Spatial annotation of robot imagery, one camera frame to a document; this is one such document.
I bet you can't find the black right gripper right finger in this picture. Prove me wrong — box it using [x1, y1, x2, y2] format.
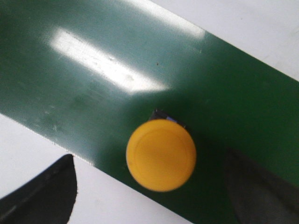
[224, 149, 299, 224]

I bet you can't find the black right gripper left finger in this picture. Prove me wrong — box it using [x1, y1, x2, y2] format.
[0, 154, 78, 224]

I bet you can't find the yellow mushroom push button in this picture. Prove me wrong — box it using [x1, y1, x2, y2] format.
[126, 109, 197, 192]

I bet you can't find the green conveyor belt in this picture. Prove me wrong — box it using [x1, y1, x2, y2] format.
[0, 0, 299, 224]

